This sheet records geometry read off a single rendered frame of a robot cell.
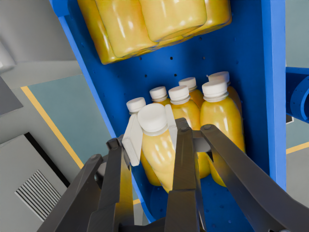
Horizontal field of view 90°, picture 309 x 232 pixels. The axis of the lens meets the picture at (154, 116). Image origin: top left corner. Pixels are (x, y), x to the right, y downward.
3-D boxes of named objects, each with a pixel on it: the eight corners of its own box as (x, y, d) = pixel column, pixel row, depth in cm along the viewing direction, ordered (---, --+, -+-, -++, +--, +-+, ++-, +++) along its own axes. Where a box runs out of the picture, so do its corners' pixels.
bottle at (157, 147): (158, 193, 32) (121, 138, 21) (168, 163, 37) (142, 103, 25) (191, 204, 29) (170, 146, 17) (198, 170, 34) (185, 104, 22)
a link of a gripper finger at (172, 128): (168, 128, 13) (176, 126, 13) (164, 105, 20) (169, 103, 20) (176, 156, 14) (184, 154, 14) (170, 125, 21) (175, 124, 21)
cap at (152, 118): (136, 131, 21) (131, 122, 20) (147, 111, 23) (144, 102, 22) (163, 134, 19) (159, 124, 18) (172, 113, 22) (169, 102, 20)
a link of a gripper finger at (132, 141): (139, 165, 15) (132, 167, 15) (143, 132, 21) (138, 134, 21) (128, 139, 14) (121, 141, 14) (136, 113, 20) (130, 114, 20)
